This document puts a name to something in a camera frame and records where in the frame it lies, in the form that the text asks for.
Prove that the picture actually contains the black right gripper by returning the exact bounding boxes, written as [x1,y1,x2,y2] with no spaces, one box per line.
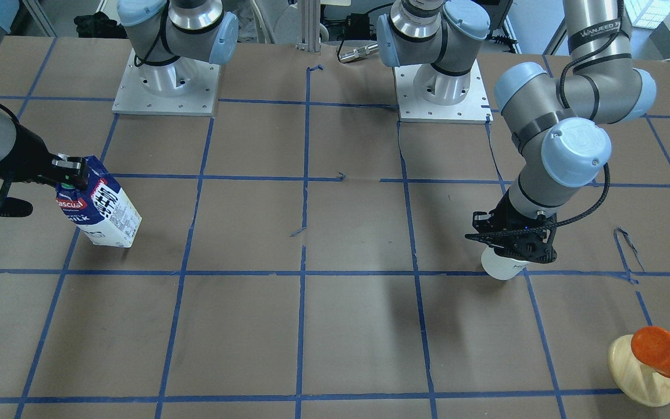
[0,153,90,218]

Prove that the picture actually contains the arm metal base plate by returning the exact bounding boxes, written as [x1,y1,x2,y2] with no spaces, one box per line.
[393,61,493,124]
[112,51,222,117]

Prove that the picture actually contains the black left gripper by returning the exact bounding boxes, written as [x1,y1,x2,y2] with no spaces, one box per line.
[465,201,557,264]

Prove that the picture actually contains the white paper cup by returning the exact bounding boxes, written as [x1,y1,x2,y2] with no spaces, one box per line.
[480,247,530,280]

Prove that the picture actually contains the orange cup on wooden stand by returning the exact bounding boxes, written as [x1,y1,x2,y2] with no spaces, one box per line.
[630,326,670,378]

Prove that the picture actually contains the blue white milk carton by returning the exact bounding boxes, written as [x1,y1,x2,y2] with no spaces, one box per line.
[56,155,142,248]

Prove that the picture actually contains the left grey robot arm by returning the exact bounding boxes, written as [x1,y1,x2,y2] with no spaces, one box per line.
[377,1,657,270]

